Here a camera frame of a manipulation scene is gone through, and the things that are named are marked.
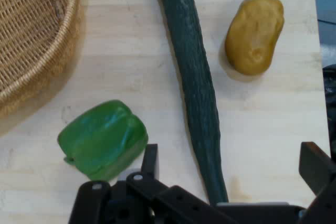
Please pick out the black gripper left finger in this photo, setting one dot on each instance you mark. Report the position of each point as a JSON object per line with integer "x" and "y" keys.
{"x": 147, "y": 197}

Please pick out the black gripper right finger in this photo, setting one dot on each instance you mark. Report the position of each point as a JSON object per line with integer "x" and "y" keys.
{"x": 316, "y": 171}

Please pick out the dark object beside table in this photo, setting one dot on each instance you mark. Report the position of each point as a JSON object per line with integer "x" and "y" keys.
{"x": 331, "y": 103}

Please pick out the green bell pepper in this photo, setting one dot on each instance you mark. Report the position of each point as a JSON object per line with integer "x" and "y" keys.
{"x": 103, "y": 140}

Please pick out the long dark green cucumber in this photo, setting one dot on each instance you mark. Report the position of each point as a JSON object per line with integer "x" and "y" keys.
{"x": 195, "y": 82}

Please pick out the yellow-brown potato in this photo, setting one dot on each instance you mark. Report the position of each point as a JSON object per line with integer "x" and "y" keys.
{"x": 254, "y": 35}

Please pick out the woven wicker basket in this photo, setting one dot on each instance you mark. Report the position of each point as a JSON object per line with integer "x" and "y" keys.
{"x": 32, "y": 43}

